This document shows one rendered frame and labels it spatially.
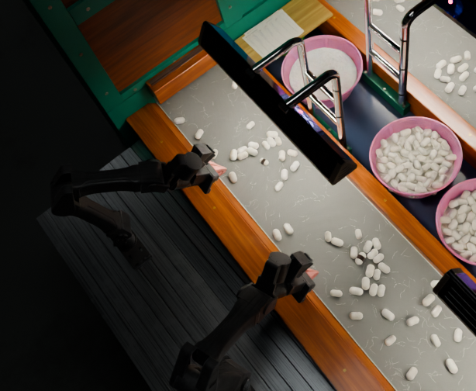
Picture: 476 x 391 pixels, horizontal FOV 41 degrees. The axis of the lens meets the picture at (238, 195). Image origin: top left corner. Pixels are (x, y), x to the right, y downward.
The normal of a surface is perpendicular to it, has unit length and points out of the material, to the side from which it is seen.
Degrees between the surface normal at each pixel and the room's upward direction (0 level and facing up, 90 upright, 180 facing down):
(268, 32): 0
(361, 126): 0
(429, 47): 0
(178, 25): 90
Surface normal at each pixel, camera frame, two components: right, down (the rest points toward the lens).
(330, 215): -0.20, -0.44
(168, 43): 0.57, 0.68
